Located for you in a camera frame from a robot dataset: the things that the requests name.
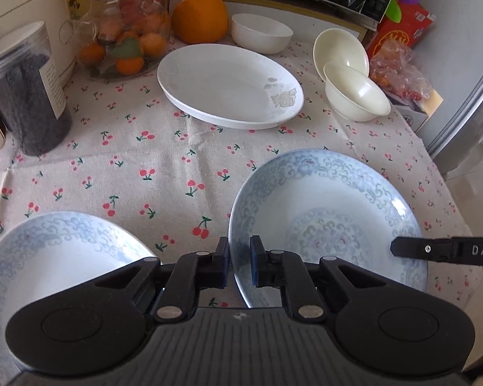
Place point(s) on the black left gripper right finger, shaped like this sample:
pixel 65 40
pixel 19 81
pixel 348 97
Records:
pixel 376 322

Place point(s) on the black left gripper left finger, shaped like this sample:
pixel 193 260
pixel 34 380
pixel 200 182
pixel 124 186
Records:
pixel 104 322

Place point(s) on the blue patterned plate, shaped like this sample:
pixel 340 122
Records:
pixel 52 252
pixel 317 203

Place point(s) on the cream bowl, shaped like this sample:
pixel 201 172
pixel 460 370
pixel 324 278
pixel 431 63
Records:
pixel 353 95
pixel 341 47

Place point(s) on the white bowl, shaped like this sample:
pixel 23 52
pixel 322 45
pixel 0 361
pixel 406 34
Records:
pixel 260 34

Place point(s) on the cherry pattern tablecloth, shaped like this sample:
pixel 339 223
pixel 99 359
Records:
pixel 132 158

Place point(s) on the white refrigerator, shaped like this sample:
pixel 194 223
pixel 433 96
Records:
pixel 451 54

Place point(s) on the plastic bag of oranges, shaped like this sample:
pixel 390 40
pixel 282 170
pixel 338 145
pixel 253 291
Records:
pixel 392 69

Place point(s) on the red gift box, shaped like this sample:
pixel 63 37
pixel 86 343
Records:
pixel 403 22

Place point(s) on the jar of black contents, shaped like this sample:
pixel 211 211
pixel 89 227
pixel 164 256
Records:
pixel 32 102

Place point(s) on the white oval plate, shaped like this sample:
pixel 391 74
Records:
pixel 230 86

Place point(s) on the glass jar with oranges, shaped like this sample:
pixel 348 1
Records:
pixel 117 39

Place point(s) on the large orange fruit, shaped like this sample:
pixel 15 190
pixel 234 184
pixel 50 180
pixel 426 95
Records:
pixel 200 21

